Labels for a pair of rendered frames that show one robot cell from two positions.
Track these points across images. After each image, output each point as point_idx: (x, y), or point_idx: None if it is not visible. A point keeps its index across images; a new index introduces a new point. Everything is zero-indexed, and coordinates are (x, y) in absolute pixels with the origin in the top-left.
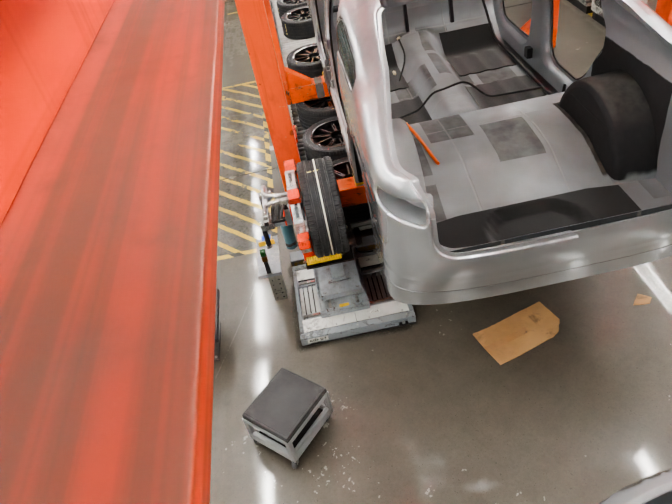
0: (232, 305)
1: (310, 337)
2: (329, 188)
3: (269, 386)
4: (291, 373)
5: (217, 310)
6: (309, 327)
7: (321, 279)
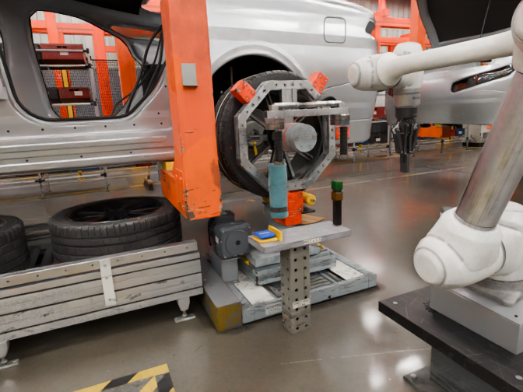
0: (349, 379)
1: (367, 269)
2: None
3: None
4: None
5: (426, 286)
6: (353, 273)
7: None
